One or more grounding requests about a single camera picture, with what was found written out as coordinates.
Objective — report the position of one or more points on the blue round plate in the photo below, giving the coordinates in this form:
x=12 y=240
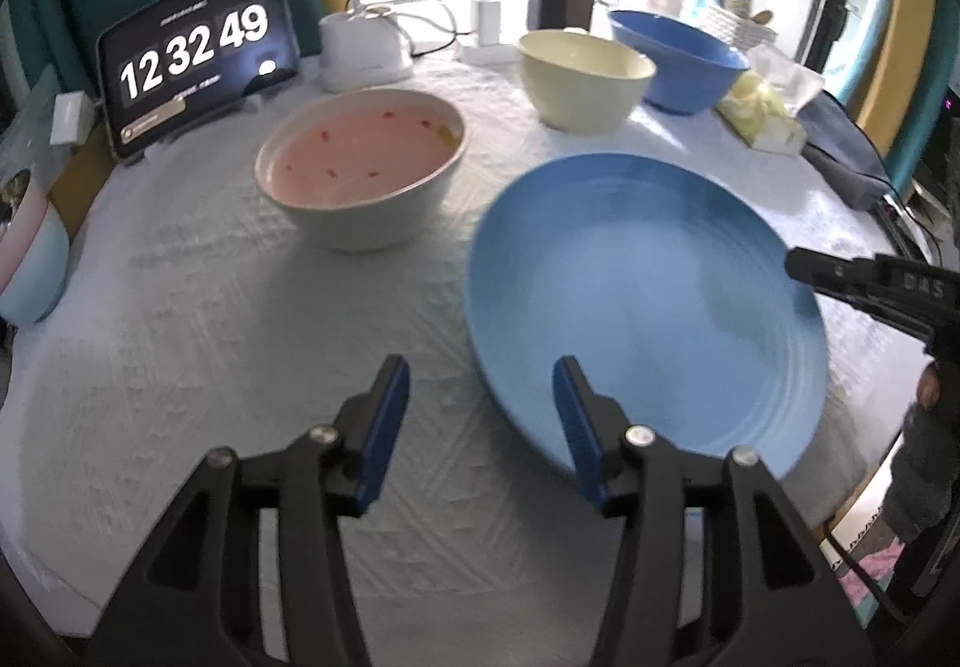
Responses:
x=645 y=307

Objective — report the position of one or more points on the brown round item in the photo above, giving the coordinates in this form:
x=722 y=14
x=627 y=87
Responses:
x=761 y=18

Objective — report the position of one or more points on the person's right hand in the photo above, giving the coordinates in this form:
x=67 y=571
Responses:
x=930 y=388

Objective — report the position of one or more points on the pale carton pack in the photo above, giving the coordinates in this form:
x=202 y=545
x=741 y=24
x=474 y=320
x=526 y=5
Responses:
x=739 y=3

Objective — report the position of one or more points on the white desk lamp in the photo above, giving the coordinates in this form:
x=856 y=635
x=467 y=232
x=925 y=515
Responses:
x=364 y=51

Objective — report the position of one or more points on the clear plastic bag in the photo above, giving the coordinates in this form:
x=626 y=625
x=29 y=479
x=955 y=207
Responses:
x=26 y=119

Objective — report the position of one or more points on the pink speckled bowl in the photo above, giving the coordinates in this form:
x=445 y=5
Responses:
x=360 y=164

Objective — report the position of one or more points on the brown cardboard box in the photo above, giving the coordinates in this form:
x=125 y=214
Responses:
x=79 y=187

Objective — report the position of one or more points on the white power strip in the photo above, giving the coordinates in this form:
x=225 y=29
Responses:
x=487 y=53

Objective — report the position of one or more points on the yellow tissue pack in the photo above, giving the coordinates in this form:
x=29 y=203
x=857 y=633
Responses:
x=765 y=112

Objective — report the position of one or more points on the cream bowl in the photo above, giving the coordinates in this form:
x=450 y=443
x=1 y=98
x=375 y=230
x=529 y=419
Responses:
x=585 y=82

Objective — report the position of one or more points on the person's right forearm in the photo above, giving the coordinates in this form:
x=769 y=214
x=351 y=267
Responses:
x=922 y=479

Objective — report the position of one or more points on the black box device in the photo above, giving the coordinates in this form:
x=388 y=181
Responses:
x=941 y=149

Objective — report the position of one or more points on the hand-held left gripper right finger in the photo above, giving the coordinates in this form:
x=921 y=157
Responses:
x=577 y=434

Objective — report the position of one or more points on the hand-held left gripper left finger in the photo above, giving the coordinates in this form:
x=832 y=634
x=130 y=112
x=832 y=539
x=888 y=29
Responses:
x=382 y=434

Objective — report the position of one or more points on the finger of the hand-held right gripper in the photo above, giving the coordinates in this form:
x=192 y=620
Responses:
x=825 y=271

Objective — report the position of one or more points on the white woven basket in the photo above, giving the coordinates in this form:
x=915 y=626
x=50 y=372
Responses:
x=735 y=29

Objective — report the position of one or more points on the pink and blue bowl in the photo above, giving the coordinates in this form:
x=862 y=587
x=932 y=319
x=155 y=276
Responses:
x=30 y=262

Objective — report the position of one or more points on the small white box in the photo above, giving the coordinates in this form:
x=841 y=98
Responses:
x=73 y=119

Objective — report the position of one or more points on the grey pouch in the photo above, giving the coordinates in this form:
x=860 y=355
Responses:
x=847 y=149

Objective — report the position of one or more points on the black tablet clock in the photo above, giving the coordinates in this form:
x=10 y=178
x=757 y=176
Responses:
x=195 y=51

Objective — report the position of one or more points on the large blue bowl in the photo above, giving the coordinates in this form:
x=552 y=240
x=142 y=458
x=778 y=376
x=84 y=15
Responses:
x=682 y=63

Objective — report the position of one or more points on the white charger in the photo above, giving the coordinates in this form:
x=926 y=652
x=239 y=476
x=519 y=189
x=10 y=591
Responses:
x=486 y=21

